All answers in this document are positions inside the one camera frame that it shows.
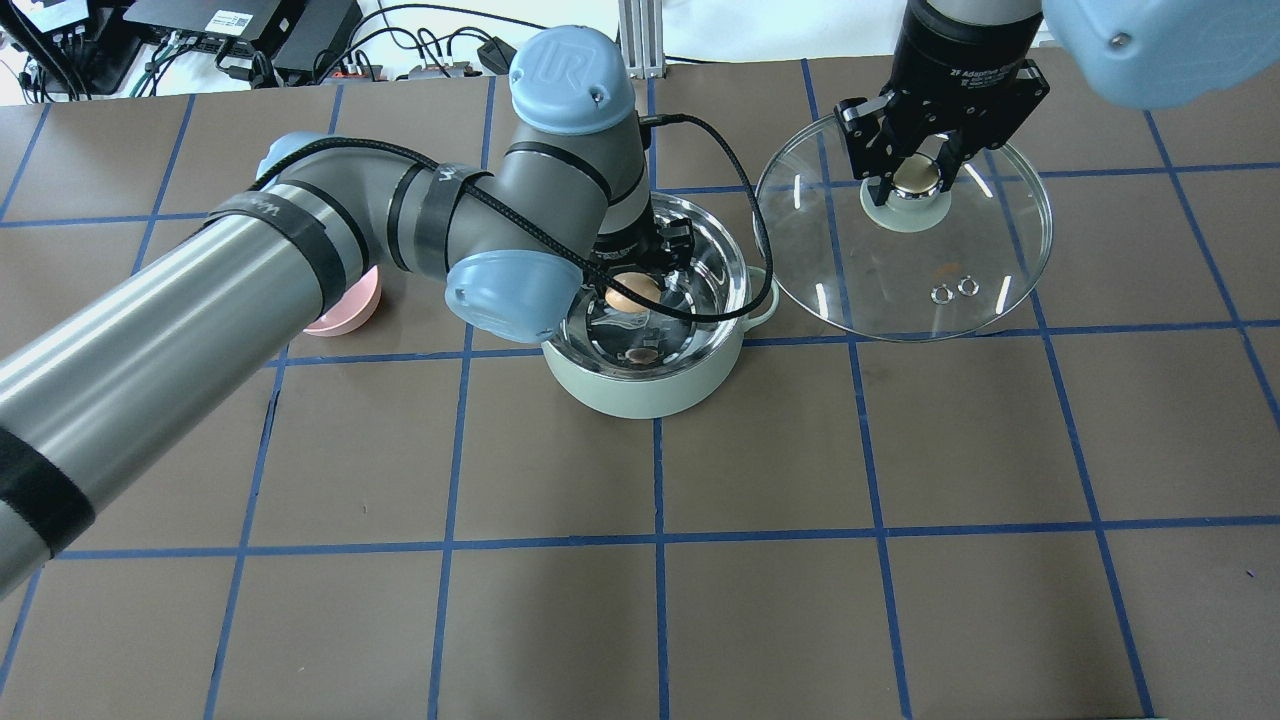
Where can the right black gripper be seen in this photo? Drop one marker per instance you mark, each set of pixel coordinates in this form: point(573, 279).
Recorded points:
point(962, 52)

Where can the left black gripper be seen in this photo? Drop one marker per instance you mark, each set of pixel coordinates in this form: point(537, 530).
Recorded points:
point(627, 243)

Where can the brown egg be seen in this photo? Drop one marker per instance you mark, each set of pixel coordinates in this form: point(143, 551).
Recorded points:
point(639, 283)

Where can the glass pot lid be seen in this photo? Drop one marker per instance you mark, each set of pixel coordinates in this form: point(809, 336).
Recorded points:
point(927, 264)

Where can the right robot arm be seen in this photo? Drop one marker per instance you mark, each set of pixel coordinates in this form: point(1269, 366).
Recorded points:
point(1163, 54)

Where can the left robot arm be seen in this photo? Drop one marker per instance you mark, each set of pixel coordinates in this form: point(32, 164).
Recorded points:
point(91, 404)

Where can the mint green electric pot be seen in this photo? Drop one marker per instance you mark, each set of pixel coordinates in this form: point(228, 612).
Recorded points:
point(646, 365)

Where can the pink bowl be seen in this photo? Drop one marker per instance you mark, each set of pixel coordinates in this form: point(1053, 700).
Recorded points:
point(354, 309)

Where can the black red computer box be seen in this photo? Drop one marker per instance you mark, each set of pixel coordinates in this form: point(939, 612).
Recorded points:
point(295, 36)

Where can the aluminium frame post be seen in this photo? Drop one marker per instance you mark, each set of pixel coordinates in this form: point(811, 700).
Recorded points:
point(641, 38)

